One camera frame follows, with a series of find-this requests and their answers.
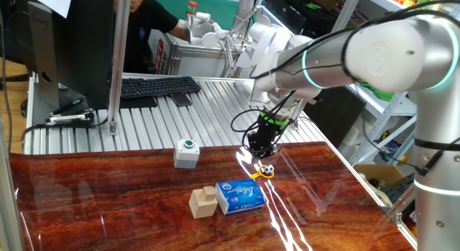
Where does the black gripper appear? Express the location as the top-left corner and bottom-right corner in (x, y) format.
(247, 118), (287, 161)

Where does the yellow bubble ring wand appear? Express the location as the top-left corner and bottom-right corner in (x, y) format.
(249, 165), (275, 181)

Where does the blue tissue pack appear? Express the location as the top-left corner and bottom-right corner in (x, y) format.
(214, 178), (266, 216)

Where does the grey box green button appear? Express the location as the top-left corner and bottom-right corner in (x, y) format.
(173, 138), (201, 170)

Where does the wooden block puzzle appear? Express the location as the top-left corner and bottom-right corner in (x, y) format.
(188, 186), (219, 220)

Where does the black panel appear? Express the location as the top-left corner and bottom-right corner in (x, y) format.
(305, 86), (367, 148)

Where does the black smartphone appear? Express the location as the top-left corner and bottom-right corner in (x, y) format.
(169, 92), (193, 108)

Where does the silver metal case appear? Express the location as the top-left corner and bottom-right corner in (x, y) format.
(149, 27), (252, 78)

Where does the open cardboard box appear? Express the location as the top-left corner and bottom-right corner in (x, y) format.
(353, 163), (406, 198)

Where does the black keyboard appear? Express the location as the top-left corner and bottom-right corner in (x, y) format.
(120, 76), (202, 100)

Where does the jar with orange lid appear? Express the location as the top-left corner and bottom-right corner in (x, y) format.
(185, 0), (200, 17)

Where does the white metal shelf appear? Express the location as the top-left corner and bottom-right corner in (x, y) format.
(330, 0), (460, 165)

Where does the person in black shirt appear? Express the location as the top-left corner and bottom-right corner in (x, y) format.
(114, 0), (191, 75)

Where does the white marker pen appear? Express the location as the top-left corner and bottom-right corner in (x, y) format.
(45, 111), (96, 124)

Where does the black pen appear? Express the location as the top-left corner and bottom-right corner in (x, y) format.
(49, 96), (87, 117)

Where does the black computer monitor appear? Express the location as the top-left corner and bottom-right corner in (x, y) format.
(14, 0), (116, 111)

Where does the white paper sheet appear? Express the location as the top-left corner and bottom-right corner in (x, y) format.
(24, 0), (74, 19)

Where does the green flange ring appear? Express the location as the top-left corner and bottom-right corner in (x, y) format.
(258, 110), (290, 128)

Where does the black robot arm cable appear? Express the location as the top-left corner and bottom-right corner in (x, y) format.
(229, 0), (460, 176)

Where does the aluminium frame post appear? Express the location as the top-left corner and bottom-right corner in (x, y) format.
(0, 124), (24, 251)
(106, 0), (133, 136)

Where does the thin black desk cable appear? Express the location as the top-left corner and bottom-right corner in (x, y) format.
(20, 116), (110, 153)

